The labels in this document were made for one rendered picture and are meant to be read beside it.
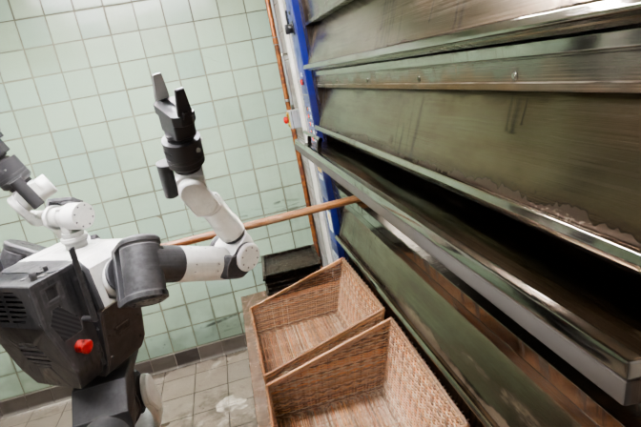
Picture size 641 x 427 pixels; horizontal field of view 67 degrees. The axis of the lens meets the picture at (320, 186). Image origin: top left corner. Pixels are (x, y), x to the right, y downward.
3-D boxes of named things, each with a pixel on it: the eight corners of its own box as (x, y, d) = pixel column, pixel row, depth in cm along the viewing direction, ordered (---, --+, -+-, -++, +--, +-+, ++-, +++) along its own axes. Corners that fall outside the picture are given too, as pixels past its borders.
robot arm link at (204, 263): (255, 285, 132) (187, 289, 115) (224, 273, 140) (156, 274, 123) (263, 243, 132) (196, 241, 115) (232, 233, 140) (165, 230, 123)
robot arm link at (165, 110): (167, 124, 100) (178, 171, 108) (207, 109, 105) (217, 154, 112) (141, 104, 108) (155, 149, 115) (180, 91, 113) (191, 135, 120)
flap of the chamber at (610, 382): (295, 149, 213) (339, 146, 217) (623, 408, 42) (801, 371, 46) (294, 143, 213) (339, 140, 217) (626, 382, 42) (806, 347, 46)
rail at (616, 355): (294, 143, 213) (299, 143, 213) (626, 382, 42) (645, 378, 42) (294, 138, 213) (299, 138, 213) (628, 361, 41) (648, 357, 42)
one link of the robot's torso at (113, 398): (138, 465, 113) (116, 400, 108) (80, 483, 110) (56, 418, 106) (152, 393, 139) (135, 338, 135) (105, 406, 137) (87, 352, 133)
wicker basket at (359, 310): (354, 308, 232) (344, 254, 225) (399, 375, 178) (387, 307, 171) (255, 336, 223) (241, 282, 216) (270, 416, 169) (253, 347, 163)
